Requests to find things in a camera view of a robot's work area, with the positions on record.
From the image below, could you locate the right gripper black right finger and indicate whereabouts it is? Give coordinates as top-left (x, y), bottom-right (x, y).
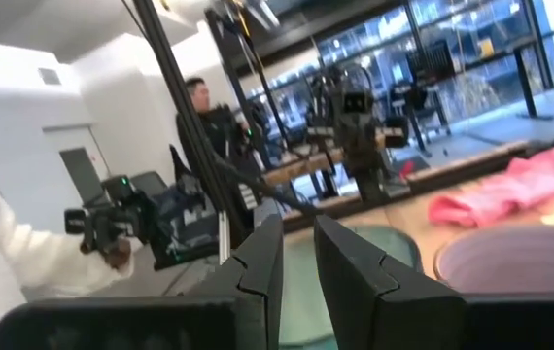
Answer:
top-left (314, 216), bottom-right (554, 350)

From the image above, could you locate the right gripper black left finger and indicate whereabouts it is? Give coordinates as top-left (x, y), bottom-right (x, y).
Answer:
top-left (0, 213), bottom-right (286, 350)

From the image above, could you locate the teal translucent cup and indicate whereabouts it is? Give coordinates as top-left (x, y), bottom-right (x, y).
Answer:
top-left (279, 224), bottom-right (425, 350)

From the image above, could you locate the purple mug with white handle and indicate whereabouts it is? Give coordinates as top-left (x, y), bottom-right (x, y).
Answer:
top-left (433, 224), bottom-right (554, 296)

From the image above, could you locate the wooden background table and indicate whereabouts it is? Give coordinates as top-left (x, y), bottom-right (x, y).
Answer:
top-left (261, 126), bottom-right (407, 189)

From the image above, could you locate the dark blue bag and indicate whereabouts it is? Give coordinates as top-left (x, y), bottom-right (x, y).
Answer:
top-left (150, 182), bottom-right (223, 271)

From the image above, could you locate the person's hand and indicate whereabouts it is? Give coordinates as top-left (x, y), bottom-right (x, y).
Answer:
top-left (100, 236), bottom-right (133, 271)

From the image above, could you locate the pink cloth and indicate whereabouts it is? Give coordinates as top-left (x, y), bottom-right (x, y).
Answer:
top-left (427, 147), bottom-right (554, 229)

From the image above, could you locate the black chair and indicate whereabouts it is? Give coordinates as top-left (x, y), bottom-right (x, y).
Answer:
top-left (128, 169), bottom-right (171, 198)

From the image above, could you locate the black upright rig pole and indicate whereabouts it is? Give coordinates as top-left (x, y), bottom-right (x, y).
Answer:
top-left (133, 0), bottom-right (239, 249)

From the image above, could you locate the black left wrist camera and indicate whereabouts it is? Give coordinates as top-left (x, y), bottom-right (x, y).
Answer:
top-left (342, 90), bottom-right (375, 117)

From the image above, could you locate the black handheld camera rig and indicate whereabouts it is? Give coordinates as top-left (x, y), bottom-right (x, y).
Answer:
top-left (62, 174), bottom-right (161, 257)

